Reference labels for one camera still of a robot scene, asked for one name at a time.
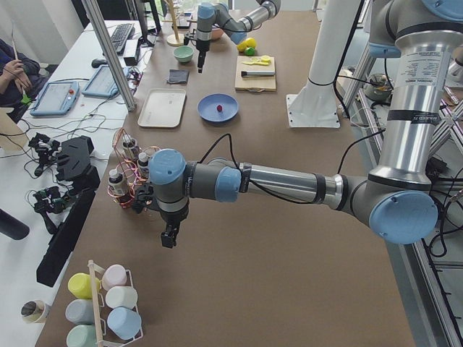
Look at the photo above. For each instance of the blue cup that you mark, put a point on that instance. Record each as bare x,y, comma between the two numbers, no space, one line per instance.
124,322

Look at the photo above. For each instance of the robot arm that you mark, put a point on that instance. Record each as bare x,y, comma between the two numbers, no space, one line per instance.
209,15
393,199

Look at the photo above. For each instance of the steel muddler black cap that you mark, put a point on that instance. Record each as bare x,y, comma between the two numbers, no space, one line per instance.
257,73

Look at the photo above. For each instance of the pink cup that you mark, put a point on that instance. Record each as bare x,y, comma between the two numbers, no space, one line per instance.
114,275

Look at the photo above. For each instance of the copper wire bottle rack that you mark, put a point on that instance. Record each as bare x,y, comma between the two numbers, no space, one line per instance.
128,168

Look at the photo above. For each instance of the front tea bottle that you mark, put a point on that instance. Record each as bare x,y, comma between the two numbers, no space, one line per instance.
117,183

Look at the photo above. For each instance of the white cup rack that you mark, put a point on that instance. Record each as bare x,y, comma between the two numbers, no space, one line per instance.
104,335

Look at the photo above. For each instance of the grey cup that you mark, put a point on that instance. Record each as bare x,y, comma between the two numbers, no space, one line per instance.
80,312

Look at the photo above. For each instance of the white camera post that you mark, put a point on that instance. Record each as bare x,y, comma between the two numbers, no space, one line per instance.
316,105

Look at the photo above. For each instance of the mint green cup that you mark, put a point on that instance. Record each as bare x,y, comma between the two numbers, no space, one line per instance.
82,336

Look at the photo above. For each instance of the left teach pendant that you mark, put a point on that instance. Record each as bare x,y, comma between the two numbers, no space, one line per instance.
56,99

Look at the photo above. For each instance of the yellow plastic knife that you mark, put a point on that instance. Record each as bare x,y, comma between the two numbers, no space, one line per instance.
256,63

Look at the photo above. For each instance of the white cup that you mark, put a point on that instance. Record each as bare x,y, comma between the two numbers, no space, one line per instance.
122,296

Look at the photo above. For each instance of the grey folded cloth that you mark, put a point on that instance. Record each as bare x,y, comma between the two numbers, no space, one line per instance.
178,76

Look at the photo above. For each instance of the wooden cutting board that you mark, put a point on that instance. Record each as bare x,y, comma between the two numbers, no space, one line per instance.
257,84

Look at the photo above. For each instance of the white rabbit tray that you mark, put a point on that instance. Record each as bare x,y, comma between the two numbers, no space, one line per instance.
162,108

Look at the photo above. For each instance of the tea bottle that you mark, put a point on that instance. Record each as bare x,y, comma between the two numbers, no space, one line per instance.
117,183
142,164
130,147

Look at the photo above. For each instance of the yellow cup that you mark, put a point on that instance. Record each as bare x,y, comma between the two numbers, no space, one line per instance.
79,286

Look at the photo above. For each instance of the right teach pendant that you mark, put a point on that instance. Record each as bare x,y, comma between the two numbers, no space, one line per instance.
101,84

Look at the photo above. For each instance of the wooden stand with round base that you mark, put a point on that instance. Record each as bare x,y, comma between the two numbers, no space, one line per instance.
176,39

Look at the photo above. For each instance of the teach pendant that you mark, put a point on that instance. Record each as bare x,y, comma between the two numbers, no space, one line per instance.
101,84
56,99

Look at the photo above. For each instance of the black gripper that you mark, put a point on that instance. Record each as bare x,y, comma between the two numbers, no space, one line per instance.
202,48
172,219

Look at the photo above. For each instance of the lower whole lemon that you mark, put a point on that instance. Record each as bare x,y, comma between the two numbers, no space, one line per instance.
241,46

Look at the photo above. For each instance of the green bowl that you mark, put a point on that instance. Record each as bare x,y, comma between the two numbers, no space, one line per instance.
183,54

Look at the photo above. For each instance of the black keyboard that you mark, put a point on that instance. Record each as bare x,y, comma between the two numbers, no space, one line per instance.
120,36

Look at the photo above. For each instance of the whole lemon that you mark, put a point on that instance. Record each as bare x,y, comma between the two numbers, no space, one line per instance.
241,46
250,43

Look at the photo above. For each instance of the green lime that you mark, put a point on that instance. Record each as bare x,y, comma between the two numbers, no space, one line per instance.
249,51

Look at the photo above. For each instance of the upper whole lemon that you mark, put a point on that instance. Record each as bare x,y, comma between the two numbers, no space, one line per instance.
250,43

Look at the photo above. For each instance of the right rear tea bottle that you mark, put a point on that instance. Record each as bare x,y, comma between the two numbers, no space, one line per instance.
142,164

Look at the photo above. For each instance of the blue round plate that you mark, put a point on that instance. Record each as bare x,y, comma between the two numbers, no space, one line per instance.
207,108

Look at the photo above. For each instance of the left rear tea bottle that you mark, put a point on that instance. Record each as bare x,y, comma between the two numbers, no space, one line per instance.
130,147

